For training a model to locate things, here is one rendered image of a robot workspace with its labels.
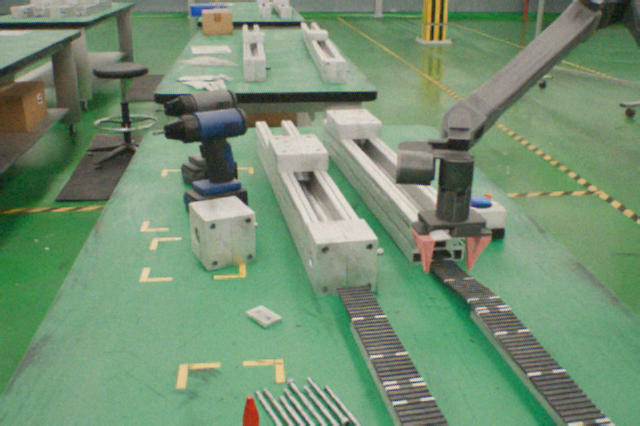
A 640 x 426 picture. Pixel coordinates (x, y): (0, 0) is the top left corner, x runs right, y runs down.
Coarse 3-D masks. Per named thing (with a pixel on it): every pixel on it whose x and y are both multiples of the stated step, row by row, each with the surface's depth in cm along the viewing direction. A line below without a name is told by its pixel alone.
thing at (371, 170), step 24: (336, 144) 177; (384, 144) 167; (360, 168) 156; (384, 168) 161; (360, 192) 156; (384, 192) 136; (408, 192) 145; (432, 192) 134; (384, 216) 137; (408, 216) 122; (408, 240) 123; (456, 240) 123
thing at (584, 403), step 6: (552, 402) 79; (558, 402) 79; (564, 402) 79; (570, 402) 79; (576, 402) 79; (582, 402) 79; (588, 402) 80; (558, 408) 78; (564, 408) 78; (570, 408) 78; (576, 408) 78; (582, 408) 78; (588, 408) 78
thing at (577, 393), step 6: (558, 390) 81; (564, 390) 81; (570, 390) 81; (576, 390) 81; (582, 390) 81; (546, 396) 81; (552, 396) 80; (558, 396) 80; (564, 396) 80; (570, 396) 80; (576, 396) 80; (582, 396) 80
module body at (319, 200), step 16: (288, 128) 182; (272, 176) 159; (288, 176) 143; (320, 176) 143; (288, 192) 135; (304, 192) 142; (320, 192) 140; (336, 192) 133; (288, 208) 136; (304, 208) 125; (320, 208) 133; (336, 208) 126; (288, 224) 138; (304, 224) 118; (304, 240) 119; (304, 256) 120
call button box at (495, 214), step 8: (472, 208) 133; (480, 208) 133; (488, 208) 133; (496, 208) 133; (504, 208) 133; (488, 216) 132; (496, 216) 132; (504, 216) 132; (488, 224) 132; (496, 224) 133; (504, 224) 133; (496, 232) 133; (504, 232) 134
